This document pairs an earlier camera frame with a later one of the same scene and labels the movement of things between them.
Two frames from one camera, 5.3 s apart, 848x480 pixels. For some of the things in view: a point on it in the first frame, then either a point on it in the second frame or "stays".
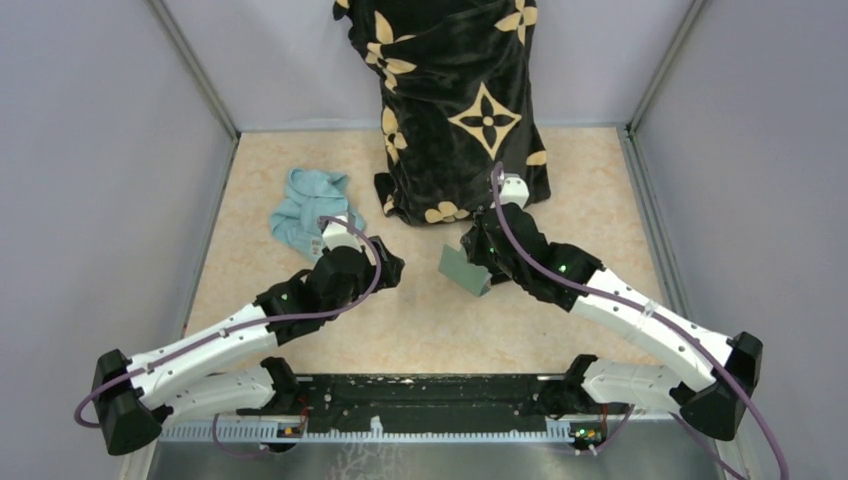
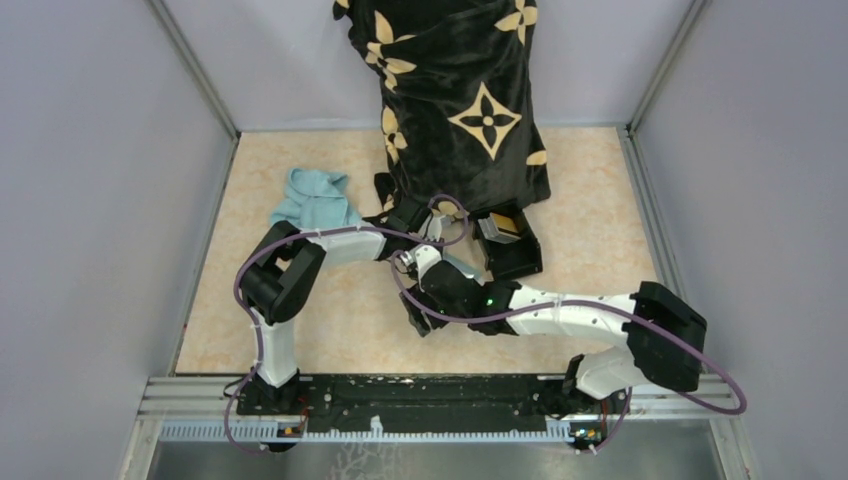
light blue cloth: [312, 194] stays
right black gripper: [472, 240] → [418, 318]
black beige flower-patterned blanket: [457, 79] stays
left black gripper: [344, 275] → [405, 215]
